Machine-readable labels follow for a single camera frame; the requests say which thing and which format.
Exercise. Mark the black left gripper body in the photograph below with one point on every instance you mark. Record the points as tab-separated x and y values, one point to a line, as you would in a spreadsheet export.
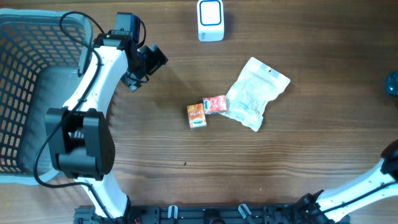
148	62

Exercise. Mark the orange small carton box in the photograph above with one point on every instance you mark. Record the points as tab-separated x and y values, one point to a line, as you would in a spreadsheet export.
196	116

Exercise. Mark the red snack packet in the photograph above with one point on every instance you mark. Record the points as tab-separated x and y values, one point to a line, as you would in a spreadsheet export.
215	104

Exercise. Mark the white resealable pouch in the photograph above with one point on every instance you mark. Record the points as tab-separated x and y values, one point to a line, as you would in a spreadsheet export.
256	85

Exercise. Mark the blue mouthwash bottle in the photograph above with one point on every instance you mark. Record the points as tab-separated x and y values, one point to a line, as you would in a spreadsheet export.
392	83

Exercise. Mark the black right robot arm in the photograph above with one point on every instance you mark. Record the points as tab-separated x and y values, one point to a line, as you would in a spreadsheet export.
331	206

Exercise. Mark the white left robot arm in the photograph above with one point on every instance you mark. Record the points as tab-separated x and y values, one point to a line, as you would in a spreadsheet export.
79	140

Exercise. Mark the white barcode scanner box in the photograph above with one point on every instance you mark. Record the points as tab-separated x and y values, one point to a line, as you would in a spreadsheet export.
210	18

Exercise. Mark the grey plastic lattice basket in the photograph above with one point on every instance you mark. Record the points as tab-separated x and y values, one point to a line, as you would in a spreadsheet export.
40	69

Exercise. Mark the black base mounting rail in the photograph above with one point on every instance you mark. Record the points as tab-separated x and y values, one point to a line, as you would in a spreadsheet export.
268	214

